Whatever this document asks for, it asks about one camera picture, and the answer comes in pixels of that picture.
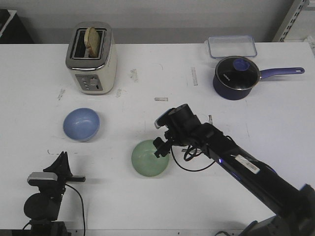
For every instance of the black box in corner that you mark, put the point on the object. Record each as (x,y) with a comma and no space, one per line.
(12,30)

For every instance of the blue bowl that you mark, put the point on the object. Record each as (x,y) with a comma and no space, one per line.
(81,124)

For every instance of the clear plastic container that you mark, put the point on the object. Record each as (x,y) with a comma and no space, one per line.
(231,45)

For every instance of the green bowl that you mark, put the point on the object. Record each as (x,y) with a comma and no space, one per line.
(145,162)

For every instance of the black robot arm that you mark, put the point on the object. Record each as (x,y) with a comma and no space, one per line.
(294,209)
(43,208)

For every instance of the glass pot lid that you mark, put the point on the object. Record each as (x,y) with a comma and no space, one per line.
(238,73)

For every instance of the cream and chrome toaster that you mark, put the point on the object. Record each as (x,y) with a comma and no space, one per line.
(92,75)

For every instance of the slice of toast bread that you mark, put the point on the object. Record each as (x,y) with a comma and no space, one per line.
(92,42)

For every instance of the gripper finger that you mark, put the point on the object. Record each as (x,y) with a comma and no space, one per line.
(162,149)
(158,142)
(57,163)
(66,162)

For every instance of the white metal shelf upright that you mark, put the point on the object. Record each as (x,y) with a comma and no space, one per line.
(298,24)

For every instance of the dark blue saucepan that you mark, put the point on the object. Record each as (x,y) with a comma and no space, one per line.
(232,94)

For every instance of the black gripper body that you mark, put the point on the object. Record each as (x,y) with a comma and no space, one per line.
(66,176)
(177,135)

